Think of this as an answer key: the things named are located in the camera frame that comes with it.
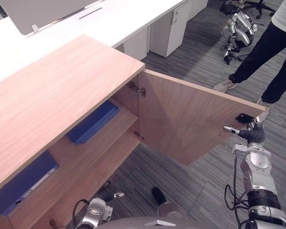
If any black office chair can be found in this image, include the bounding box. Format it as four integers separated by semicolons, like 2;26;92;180
238;0;276;20

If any grey desk divider panel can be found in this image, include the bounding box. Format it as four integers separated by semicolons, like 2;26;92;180
0;0;106;36

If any blue lever arch folder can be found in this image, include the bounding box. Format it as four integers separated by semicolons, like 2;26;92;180
0;150;60;216

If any grey robot torso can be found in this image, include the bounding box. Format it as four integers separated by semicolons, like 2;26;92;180
95;216;216;229

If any black door latch plate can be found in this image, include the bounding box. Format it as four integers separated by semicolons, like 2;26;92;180
235;114;254;125

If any person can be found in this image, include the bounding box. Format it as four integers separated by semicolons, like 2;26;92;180
213;0;286;122

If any silver robot leg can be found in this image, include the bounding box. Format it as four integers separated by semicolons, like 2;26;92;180
156;201;189;219

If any silver humanoid robot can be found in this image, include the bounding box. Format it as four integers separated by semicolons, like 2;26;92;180
220;0;258;65

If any wooden office cabinet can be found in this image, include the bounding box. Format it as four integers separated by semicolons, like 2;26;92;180
0;34;146;229

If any wooden cabinet door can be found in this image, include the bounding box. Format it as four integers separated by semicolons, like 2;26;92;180
138;69;266;167

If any blue flat file folder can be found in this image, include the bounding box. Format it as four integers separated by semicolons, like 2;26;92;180
66;100;120;146

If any white office desk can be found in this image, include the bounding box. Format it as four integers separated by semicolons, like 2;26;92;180
0;0;209;89

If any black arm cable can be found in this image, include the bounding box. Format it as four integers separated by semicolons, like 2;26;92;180
225;154;250;229

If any dark robot foot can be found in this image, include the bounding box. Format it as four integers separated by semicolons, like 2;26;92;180
151;187;168;206

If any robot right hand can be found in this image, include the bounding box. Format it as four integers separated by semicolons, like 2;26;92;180
223;116;266;145

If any white pedestal cabinet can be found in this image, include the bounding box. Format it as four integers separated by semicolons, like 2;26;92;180
149;1;194;58

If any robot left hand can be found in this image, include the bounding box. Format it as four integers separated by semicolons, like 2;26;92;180
96;181;125;203

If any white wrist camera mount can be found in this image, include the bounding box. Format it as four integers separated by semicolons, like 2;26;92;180
232;144;248;156

